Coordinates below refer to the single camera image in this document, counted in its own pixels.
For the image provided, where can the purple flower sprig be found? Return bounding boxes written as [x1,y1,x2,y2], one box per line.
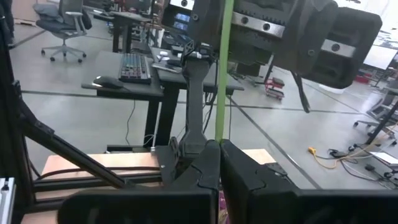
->
[214,0,234,224]

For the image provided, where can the black computer mouse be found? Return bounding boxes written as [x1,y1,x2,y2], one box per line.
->
[93,75,125,90]

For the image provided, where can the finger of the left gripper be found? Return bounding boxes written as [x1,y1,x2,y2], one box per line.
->
[303,7,383,90]
[186,0,338,75]

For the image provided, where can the black keyboard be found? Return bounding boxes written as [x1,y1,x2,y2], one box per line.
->
[118,52,152,85]

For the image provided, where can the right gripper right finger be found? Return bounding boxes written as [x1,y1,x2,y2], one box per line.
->
[221,139,398,224]

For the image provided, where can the red rolling stool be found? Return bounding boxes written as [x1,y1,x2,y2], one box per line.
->
[264,77,285,100]

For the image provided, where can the black desk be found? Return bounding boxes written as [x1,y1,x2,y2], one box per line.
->
[93,9,153,54]
[81,46,245,153]

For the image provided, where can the grey office chair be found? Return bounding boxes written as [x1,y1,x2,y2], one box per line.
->
[32,0,93,63]

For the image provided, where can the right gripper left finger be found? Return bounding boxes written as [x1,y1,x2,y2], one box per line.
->
[57,139,221,224]

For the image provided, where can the yellow extension cord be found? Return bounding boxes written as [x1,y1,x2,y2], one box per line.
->
[307,146,343,170]

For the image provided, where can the black table frame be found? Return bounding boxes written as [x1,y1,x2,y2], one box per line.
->
[0,0,162,224]

